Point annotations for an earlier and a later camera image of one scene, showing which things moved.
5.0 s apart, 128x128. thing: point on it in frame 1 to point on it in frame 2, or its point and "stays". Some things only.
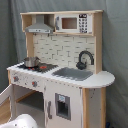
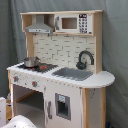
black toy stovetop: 41,68 stays
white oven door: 7,93 to 3,111
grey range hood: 39,26 stays
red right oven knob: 34,83 stays
